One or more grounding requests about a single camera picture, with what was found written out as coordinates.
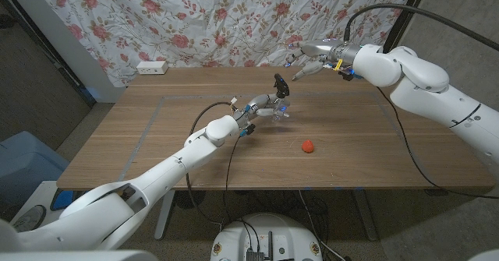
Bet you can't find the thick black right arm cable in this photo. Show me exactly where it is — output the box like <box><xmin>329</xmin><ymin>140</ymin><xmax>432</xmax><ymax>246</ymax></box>
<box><xmin>342</xmin><ymin>2</ymin><xmax>499</xmax><ymax>52</ymax></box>

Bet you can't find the blue plastic bin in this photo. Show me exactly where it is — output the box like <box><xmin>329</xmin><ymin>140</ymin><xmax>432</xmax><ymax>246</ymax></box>
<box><xmin>0</xmin><ymin>131</ymin><xmax>70</xmax><ymax>211</ymax></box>

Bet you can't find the white power strip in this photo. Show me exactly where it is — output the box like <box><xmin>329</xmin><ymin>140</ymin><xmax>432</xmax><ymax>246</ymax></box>
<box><xmin>136</xmin><ymin>60</ymin><xmax>169</xmax><ymax>76</ymax></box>

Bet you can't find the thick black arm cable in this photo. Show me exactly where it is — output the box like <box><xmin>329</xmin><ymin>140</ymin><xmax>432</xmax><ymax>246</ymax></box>
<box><xmin>185</xmin><ymin>101</ymin><xmax>237</xmax><ymax>229</ymax></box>
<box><xmin>342</xmin><ymin>2</ymin><xmax>499</xmax><ymax>52</ymax></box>

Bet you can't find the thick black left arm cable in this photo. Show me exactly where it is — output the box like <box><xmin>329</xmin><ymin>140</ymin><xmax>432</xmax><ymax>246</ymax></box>
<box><xmin>185</xmin><ymin>101</ymin><xmax>237</xmax><ymax>229</ymax></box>

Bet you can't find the grey sneaker shoe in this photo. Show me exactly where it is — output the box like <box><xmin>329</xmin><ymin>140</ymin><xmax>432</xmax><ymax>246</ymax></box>
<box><xmin>12</xmin><ymin>205</ymin><xmax>47</xmax><ymax>234</ymax></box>

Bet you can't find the blue and black foot pedal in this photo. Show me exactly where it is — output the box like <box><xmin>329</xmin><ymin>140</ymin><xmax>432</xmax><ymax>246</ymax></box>
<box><xmin>50</xmin><ymin>189</ymin><xmax>75</xmax><ymax>211</ymax></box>

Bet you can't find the clear plastic spray bottle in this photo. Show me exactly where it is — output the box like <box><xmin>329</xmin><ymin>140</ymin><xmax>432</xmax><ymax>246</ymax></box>
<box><xmin>271</xmin><ymin>95</ymin><xmax>292</xmax><ymax>122</ymax></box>

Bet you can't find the black round disc under table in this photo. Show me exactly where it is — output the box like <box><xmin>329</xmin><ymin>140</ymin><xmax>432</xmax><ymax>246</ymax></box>
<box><xmin>175</xmin><ymin>190</ymin><xmax>207</xmax><ymax>210</ymax></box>

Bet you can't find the grey table leg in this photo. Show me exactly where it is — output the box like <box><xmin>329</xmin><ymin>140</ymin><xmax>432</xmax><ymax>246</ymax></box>
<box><xmin>352</xmin><ymin>189</ymin><xmax>380</xmax><ymax>242</ymax></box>

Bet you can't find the white table leg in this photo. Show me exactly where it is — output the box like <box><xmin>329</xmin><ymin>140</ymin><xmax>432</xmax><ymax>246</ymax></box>
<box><xmin>154</xmin><ymin>190</ymin><xmax>175</xmax><ymax>242</ymax></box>

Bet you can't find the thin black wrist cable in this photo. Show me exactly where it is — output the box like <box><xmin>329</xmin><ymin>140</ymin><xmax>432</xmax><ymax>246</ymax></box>
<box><xmin>375</xmin><ymin>85</ymin><xmax>499</xmax><ymax>200</ymax></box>
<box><xmin>221</xmin><ymin>132</ymin><xmax>245</xmax><ymax>227</ymax></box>

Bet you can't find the white floor cable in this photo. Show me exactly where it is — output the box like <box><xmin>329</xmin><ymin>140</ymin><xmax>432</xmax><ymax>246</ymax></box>
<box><xmin>298</xmin><ymin>190</ymin><xmax>346</xmax><ymax>261</ymax></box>

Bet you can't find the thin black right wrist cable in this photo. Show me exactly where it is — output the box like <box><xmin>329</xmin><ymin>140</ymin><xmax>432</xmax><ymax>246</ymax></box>
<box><xmin>375</xmin><ymin>85</ymin><xmax>499</xmax><ymax>200</ymax></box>

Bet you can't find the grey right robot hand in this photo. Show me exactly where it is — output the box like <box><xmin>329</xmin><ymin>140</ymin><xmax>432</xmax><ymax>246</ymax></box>
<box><xmin>286</xmin><ymin>38</ymin><xmax>362</xmax><ymax>82</ymax></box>

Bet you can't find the white robot chest cover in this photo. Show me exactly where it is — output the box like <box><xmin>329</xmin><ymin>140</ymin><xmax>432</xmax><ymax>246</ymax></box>
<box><xmin>0</xmin><ymin>249</ymin><xmax>159</xmax><ymax>261</ymax></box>

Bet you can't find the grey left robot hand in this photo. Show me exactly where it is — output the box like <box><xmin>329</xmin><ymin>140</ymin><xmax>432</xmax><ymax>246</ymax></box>
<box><xmin>232</xmin><ymin>93</ymin><xmax>292</xmax><ymax>136</ymax></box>

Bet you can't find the thin black left wrist cable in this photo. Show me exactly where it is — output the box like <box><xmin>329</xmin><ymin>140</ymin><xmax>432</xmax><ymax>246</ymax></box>
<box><xmin>221</xmin><ymin>132</ymin><xmax>245</xmax><ymax>227</ymax></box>

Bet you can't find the white floor board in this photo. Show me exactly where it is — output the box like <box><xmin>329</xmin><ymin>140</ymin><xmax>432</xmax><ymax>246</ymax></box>
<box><xmin>7</xmin><ymin>180</ymin><xmax>118</xmax><ymax>235</ymax></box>

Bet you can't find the floral print backdrop cloth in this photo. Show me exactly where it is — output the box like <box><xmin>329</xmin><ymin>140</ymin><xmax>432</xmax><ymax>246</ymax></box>
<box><xmin>29</xmin><ymin>0</ymin><xmax>418</xmax><ymax>89</ymax></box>

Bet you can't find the white robot torso base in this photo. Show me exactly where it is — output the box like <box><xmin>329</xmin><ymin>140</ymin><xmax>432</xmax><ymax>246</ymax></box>
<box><xmin>209</xmin><ymin>213</ymin><xmax>324</xmax><ymax>261</ymax></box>

